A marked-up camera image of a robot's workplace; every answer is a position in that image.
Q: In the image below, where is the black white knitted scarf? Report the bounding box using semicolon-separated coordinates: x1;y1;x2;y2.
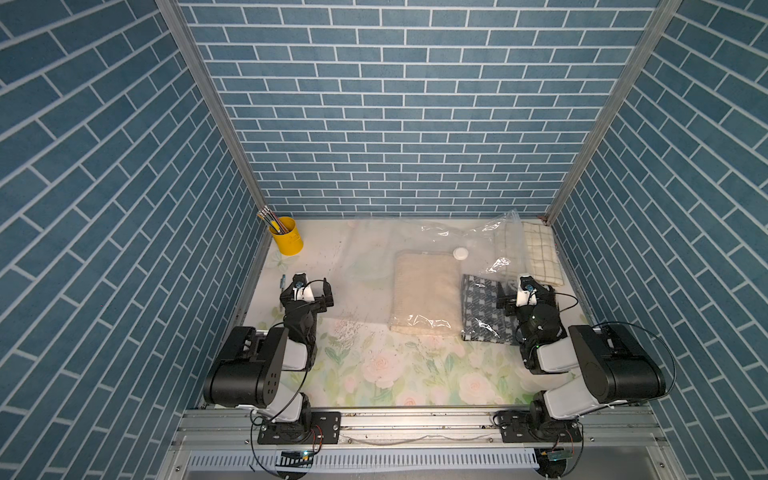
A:
461;274;519;345

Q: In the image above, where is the clear plastic vacuum bag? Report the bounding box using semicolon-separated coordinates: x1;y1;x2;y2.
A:
329;211;527;343

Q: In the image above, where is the beige fluffy scarf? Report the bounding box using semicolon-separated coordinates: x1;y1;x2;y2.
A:
389;251;462;337

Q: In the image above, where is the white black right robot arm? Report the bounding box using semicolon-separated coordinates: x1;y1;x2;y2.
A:
497;276;669;428

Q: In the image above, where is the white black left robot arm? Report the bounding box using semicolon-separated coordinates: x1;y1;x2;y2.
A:
203;273;334;424

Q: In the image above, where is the grey pen on table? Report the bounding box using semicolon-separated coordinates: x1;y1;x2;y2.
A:
278;274;286;312

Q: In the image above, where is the cream checked folded towel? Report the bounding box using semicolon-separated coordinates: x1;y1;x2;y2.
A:
494;219;566;286

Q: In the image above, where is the yellow pen cup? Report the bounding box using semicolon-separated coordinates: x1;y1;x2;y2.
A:
269;217;304;256

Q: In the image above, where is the floral table mat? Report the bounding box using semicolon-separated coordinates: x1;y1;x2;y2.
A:
245;219;579;409

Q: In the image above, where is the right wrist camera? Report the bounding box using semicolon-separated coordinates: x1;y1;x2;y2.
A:
516;276;539;307

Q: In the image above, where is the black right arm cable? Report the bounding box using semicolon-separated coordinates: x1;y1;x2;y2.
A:
551;290;678;415

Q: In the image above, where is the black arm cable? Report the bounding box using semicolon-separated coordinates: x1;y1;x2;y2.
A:
551;290;678;415
248;278;328;478

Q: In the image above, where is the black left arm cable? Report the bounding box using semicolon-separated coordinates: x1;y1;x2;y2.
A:
248;278;328;478

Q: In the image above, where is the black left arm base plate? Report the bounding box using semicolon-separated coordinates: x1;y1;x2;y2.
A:
257;410;341;445

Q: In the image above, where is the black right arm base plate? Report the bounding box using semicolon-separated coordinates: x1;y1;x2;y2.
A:
491;409;583;444

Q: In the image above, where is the aluminium front rail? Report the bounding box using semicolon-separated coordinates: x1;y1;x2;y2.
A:
159;406;684;479

